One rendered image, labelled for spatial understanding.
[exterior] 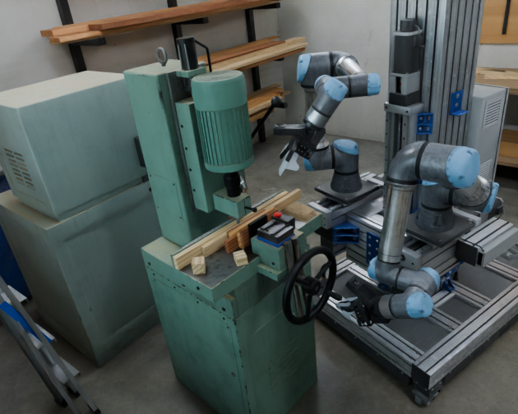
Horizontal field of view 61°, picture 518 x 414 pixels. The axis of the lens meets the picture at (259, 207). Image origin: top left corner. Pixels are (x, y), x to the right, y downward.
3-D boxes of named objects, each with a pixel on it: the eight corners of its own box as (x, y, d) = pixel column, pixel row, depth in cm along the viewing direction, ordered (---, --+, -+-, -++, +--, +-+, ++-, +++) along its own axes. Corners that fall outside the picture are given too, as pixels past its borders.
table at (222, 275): (233, 316, 139) (230, 301, 136) (175, 280, 158) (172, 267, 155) (342, 232, 175) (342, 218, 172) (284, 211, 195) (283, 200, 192)
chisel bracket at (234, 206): (239, 223, 161) (237, 202, 157) (215, 213, 170) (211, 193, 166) (253, 214, 165) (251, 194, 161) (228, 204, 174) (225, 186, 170)
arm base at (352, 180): (346, 177, 224) (345, 158, 220) (368, 186, 213) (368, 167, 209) (324, 186, 217) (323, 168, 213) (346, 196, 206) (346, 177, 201)
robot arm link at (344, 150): (361, 172, 205) (361, 144, 199) (332, 174, 206) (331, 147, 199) (356, 162, 216) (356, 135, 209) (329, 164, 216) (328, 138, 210)
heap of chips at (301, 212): (306, 223, 173) (305, 214, 171) (279, 213, 182) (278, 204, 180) (319, 213, 178) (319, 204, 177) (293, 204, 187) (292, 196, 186)
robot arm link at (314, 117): (311, 109, 142) (310, 102, 149) (303, 121, 144) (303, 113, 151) (330, 121, 143) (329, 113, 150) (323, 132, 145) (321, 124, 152)
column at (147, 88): (192, 254, 180) (154, 75, 146) (160, 237, 194) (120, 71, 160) (232, 230, 193) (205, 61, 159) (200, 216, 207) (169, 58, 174)
